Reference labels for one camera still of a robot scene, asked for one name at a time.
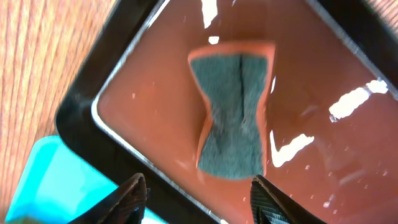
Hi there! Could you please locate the black tray with red water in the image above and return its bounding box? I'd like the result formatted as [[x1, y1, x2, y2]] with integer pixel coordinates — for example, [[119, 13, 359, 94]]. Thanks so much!
[[55, 0, 397, 223]]

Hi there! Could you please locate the blue plastic tray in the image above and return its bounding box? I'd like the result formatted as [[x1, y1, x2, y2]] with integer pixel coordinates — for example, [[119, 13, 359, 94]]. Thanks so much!
[[4, 134, 169, 224]]

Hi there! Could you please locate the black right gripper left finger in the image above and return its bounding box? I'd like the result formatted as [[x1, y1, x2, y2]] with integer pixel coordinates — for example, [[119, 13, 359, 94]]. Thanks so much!
[[68, 173, 147, 224]]

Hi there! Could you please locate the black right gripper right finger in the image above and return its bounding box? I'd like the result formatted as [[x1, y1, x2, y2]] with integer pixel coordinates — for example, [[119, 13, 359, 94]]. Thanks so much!
[[250, 175, 325, 224]]

